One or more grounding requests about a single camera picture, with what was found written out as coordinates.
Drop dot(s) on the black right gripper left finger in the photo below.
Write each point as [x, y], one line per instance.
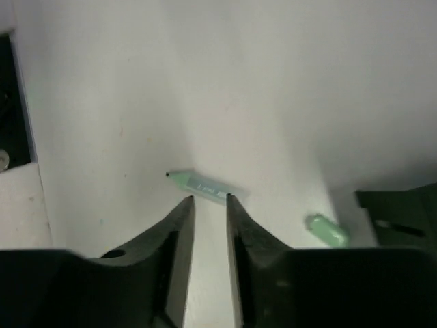
[142, 283]

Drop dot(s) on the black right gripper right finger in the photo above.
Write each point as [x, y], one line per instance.
[275, 285]

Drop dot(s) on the green marker cap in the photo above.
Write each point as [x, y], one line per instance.
[327, 231]

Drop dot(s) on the clear green highlighter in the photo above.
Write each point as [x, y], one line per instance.
[205, 187]

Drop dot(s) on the black slotted organizer box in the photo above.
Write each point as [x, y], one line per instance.
[402, 218]

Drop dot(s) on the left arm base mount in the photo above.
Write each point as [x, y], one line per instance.
[17, 141]

